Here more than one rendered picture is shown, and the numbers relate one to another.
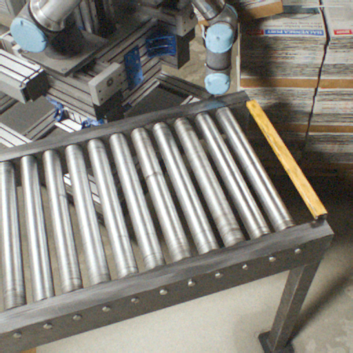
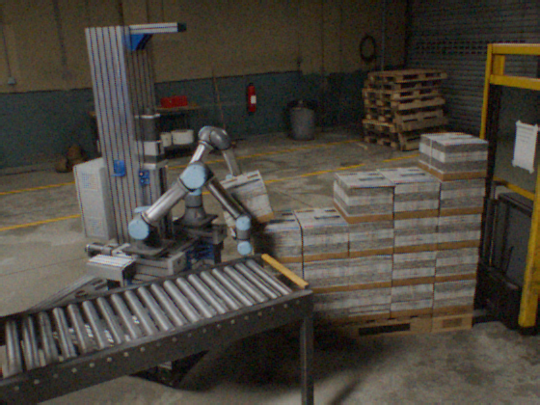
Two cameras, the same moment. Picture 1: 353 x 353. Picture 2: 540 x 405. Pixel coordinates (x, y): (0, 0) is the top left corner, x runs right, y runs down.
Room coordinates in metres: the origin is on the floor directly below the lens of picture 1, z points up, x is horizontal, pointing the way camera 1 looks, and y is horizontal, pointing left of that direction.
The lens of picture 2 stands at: (-1.47, 0.37, 1.91)
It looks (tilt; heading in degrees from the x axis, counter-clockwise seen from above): 18 degrees down; 344
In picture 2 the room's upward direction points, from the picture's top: 2 degrees counter-clockwise
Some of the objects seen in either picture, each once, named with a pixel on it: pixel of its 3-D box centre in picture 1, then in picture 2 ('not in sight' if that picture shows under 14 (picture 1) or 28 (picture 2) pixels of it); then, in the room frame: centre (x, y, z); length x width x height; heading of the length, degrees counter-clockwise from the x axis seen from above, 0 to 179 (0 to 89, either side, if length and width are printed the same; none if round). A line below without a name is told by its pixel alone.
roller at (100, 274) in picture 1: (85, 210); (182, 303); (0.67, 0.23, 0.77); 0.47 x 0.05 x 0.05; 13
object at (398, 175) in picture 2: not in sight; (405, 175); (1.35, -1.30, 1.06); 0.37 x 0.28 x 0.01; 171
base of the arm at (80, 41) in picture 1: (61, 34); (148, 236); (1.35, 0.34, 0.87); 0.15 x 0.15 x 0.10
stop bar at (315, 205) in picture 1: (283, 152); (283, 270); (0.77, -0.29, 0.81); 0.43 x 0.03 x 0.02; 13
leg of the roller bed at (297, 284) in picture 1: (289, 307); (307, 374); (0.54, -0.32, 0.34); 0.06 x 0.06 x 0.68; 13
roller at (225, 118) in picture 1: (251, 165); (269, 279); (0.77, -0.21, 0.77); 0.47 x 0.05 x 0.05; 13
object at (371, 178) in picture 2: not in sight; (363, 178); (1.36, -1.01, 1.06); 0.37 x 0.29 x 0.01; 171
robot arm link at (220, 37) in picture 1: (219, 43); (243, 228); (1.10, -0.16, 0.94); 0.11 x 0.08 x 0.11; 165
